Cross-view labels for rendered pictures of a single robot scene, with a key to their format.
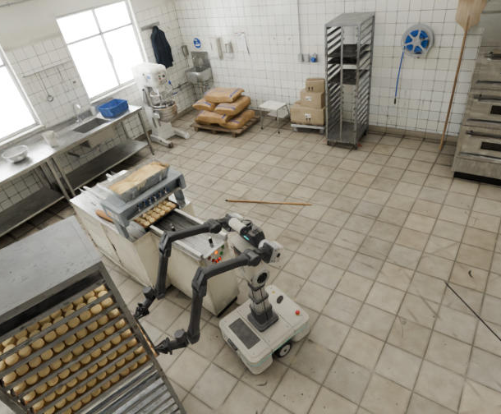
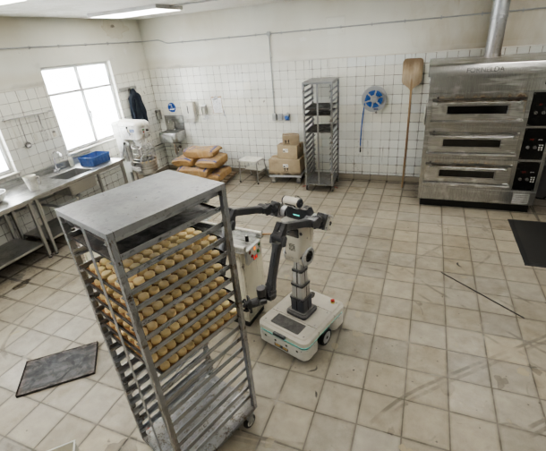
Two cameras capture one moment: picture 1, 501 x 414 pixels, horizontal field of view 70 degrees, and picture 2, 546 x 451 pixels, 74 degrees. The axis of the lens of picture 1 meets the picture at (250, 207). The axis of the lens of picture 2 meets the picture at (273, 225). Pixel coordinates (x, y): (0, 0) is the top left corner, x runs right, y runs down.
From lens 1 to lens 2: 1.21 m
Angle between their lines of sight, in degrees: 18
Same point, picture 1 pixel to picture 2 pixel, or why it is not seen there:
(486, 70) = (436, 111)
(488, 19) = (434, 71)
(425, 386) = (455, 344)
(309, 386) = (357, 362)
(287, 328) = (328, 313)
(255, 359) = (306, 341)
